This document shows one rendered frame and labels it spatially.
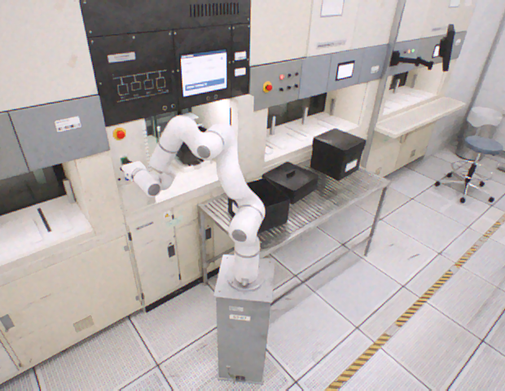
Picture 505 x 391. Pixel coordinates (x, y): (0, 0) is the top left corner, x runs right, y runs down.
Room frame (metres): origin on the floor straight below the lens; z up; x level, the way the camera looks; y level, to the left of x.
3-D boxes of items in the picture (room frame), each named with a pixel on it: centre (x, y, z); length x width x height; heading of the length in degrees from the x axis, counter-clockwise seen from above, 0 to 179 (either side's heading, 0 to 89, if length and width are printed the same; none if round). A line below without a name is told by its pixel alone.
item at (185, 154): (2.15, 0.43, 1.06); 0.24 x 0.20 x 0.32; 130
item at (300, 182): (2.05, -0.28, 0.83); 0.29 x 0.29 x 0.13; 47
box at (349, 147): (2.35, -0.65, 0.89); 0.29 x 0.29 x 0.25; 44
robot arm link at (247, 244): (1.18, 0.01, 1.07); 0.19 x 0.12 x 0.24; 163
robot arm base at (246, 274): (1.21, 0.00, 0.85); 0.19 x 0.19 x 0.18
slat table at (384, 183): (2.00, -0.35, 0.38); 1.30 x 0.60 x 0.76; 130
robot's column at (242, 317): (1.21, 0.00, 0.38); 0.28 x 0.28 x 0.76; 85
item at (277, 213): (1.70, -0.05, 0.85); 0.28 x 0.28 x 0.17; 32
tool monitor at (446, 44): (2.85, -1.34, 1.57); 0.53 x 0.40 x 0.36; 40
